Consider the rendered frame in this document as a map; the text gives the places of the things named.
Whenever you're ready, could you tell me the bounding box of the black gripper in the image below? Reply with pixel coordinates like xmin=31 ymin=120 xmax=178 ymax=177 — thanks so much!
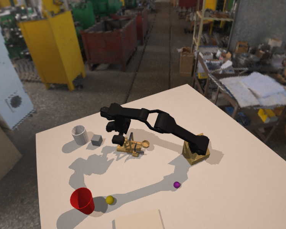
xmin=112 ymin=118 xmax=131 ymax=146

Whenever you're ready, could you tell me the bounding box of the dark red cup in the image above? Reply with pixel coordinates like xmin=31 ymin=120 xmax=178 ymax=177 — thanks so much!
xmin=70 ymin=187 xmax=95 ymax=214

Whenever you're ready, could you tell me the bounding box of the purple ball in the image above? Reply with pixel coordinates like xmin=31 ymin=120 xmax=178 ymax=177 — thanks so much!
xmin=174 ymin=182 xmax=180 ymax=188

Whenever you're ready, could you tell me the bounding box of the yellow ball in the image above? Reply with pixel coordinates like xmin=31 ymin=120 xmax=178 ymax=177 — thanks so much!
xmin=106 ymin=196 xmax=114 ymax=204

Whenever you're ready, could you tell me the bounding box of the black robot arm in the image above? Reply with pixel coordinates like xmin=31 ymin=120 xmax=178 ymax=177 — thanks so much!
xmin=100 ymin=103 xmax=209 ymax=155

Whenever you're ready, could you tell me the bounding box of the wooden toy catapult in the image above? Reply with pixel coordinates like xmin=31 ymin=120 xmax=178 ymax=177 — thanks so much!
xmin=117 ymin=132 xmax=150 ymax=157

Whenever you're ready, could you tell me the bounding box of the grey open cup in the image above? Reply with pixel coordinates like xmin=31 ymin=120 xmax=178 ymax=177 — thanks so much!
xmin=71 ymin=124 xmax=89 ymax=146

